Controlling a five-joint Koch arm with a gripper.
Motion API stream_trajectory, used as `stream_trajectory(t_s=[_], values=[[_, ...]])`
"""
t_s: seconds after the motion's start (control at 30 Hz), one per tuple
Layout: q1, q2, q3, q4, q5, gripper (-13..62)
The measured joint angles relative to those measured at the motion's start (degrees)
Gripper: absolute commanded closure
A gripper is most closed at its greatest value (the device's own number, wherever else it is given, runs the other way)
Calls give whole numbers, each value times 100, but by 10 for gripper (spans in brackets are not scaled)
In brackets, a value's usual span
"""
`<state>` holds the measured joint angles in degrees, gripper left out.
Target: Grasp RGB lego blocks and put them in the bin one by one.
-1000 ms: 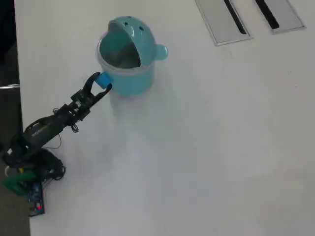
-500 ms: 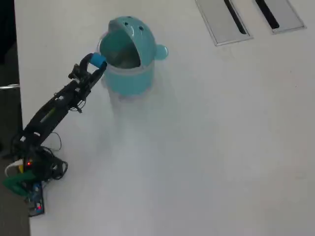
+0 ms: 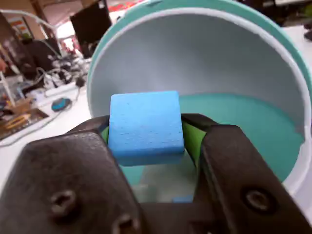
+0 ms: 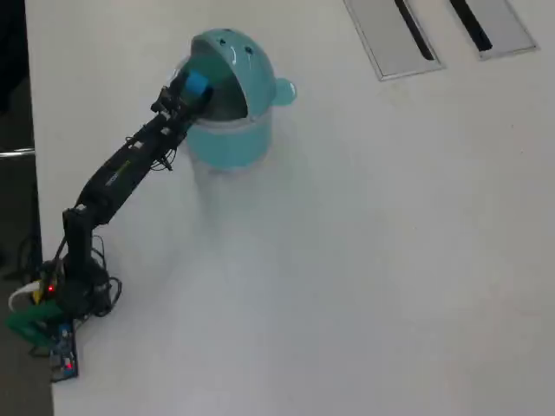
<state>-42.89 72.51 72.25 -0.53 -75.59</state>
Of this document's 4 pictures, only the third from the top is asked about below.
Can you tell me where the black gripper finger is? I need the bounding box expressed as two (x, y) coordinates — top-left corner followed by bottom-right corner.
(181, 113), (312, 234)
(0, 115), (145, 234)

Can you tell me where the blue lego block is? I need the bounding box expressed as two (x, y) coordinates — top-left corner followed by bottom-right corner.
(108, 90), (185, 167)

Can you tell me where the teal whale-shaped bin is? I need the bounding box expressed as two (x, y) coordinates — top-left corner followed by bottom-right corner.
(86, 0), (312, 204)

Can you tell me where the blue computer mouse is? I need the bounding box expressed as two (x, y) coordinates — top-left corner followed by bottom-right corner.
(51, 97), (73, 112)

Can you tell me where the white power strip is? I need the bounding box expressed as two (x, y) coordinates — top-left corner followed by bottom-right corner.
(44, 81), (77, 98)

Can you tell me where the black computer monitor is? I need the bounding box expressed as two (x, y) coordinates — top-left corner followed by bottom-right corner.
(70, 0), (113, 59)

